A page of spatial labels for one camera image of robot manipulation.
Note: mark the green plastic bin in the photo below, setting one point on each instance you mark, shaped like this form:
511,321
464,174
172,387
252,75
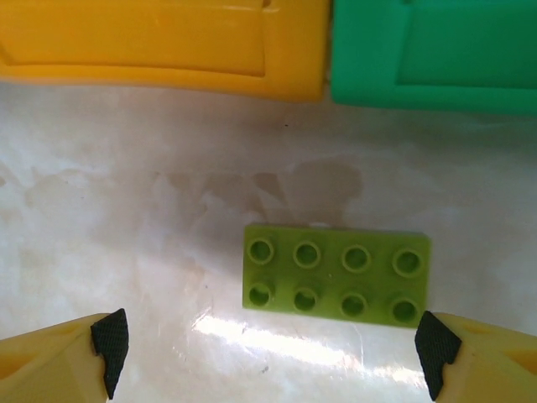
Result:
440,50

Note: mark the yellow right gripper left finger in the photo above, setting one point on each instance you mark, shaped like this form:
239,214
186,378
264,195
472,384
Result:
46,365

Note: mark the green lego brick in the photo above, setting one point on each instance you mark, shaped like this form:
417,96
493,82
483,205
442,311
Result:
335,277

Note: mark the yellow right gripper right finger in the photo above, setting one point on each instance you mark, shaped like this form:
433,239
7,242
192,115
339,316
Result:
491,365

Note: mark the orange plastic bin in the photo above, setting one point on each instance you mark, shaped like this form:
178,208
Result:
147,42

